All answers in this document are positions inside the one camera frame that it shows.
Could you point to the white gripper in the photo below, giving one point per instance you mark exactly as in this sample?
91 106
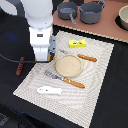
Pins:
43 43

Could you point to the brown sausage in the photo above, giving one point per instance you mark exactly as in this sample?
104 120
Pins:
20 66

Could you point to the yellow butter box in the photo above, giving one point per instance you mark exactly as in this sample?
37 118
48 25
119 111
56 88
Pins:
77 43

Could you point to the grey saucepan with handle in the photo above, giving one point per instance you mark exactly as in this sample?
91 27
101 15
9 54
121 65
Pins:
67 11

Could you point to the white toy fish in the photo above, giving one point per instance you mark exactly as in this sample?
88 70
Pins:
49 90

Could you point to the grey cooking pot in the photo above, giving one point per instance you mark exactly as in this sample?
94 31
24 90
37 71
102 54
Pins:
90 12

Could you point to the golden bread loaf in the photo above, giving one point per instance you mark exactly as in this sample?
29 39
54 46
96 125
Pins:
50 58

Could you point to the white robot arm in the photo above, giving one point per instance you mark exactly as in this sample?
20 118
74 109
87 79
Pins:
40 20

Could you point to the round wooden plate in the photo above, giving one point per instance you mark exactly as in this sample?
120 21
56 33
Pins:
69 66

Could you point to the pink toy stove board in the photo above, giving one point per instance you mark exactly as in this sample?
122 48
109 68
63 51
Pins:
106 27

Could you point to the woven beige placemat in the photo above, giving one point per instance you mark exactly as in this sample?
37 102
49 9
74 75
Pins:
74 104

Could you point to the beige bowl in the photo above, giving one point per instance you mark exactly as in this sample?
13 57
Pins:
123 14

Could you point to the knife with orange handle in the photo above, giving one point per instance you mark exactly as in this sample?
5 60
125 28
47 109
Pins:
79 55

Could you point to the fork with orange handle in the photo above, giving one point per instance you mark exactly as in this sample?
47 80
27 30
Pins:
54 76

